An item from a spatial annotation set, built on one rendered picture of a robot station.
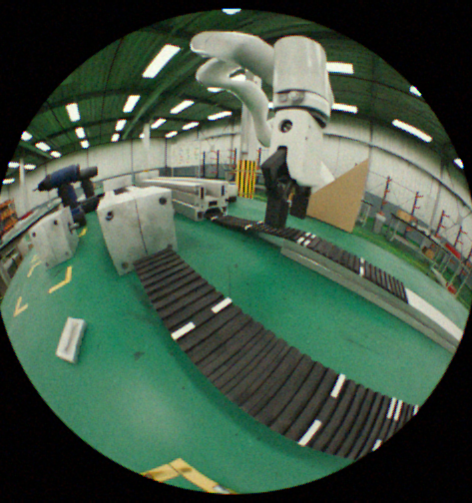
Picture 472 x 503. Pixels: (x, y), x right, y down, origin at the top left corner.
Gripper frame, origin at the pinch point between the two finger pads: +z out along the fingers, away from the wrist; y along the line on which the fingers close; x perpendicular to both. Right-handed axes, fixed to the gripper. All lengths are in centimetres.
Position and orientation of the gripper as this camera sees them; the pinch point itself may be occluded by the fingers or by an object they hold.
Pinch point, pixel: (288, 214)
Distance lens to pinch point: 24.3
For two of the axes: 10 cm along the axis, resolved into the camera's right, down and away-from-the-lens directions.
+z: -0.6, 8.4, 5.3
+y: 7.0, -3.5, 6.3
